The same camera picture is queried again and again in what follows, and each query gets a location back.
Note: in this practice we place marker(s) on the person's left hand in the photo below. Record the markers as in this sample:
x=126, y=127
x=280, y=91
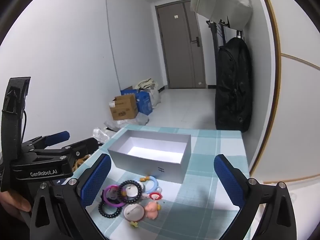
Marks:
x=13, y=201

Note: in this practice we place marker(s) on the red and white ornament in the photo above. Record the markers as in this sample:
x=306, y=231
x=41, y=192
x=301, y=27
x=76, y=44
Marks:
x=155, y=195

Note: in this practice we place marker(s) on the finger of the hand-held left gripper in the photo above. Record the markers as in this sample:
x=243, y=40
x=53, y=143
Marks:
x=82, y=146
x=60, y=136

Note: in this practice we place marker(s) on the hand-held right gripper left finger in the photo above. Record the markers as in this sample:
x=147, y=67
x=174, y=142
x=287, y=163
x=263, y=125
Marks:
x=96, y=180

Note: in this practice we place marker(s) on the light grey hanging bag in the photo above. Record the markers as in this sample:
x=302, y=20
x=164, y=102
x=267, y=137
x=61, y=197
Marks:
x=220, y=2

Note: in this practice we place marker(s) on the white round badge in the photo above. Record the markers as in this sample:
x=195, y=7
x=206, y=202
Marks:
x=130, y=192
x=133, y=212

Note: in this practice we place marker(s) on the white cloth bag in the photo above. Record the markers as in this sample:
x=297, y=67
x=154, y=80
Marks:
x=150, y=83

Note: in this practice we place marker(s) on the yellow flower clip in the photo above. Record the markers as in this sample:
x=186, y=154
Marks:
x=133, y=224

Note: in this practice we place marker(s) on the brown cardboard box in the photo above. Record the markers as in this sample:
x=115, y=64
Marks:
x=123, y=107

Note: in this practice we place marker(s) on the brown door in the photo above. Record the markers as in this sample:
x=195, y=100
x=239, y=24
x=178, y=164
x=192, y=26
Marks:
x=175, y=55

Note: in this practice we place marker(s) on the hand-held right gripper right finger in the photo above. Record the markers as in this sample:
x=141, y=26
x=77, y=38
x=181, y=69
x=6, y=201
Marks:
x=228, y=180

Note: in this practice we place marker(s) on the pink pig toy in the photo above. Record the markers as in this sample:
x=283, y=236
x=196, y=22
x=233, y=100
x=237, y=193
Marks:
x=152, y=208

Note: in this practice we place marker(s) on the black backpack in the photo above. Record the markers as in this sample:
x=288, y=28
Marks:
x=233, y=85

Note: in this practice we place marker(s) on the white wardrobe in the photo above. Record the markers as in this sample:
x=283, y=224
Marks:
x=295, y=92

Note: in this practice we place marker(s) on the grey cardboard box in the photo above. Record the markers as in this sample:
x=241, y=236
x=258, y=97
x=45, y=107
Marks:
x=150, y=170

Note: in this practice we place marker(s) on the blue cardboard box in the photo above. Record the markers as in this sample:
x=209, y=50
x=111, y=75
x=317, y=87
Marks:
x=145, y=103

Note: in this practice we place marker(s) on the clear plastic bag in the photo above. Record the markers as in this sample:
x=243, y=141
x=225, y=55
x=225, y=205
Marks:
x=101, y=133
x=140, y=120

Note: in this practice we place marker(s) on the teal checked tablecloth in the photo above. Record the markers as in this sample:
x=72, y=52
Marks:
x=200, y=205

